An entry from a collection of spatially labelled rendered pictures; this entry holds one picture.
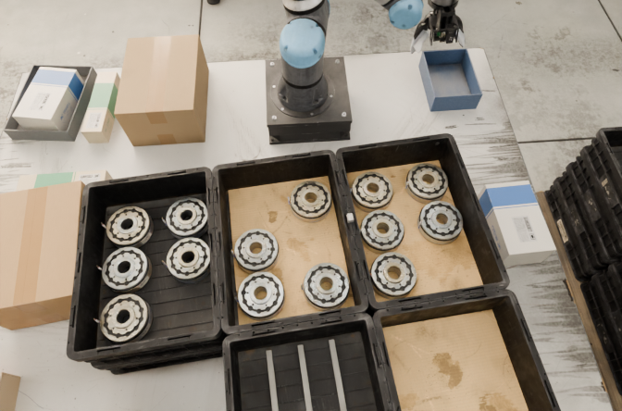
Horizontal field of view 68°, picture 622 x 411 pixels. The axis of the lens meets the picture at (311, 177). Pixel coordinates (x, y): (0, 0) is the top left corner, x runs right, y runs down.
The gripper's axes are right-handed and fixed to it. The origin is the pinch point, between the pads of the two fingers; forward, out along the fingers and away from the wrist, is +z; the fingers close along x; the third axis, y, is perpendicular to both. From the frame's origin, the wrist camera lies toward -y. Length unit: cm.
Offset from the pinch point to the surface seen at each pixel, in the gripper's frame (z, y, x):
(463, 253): 4, 63, -4
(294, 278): -2, 68, -44
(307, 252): -1, 61, -40
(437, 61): 16.0, -9.8, 3.3
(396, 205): 2, 50, -18
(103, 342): -7, 80, -85
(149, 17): 69, -122, -141
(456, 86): 18.3, 0.1, 8.1
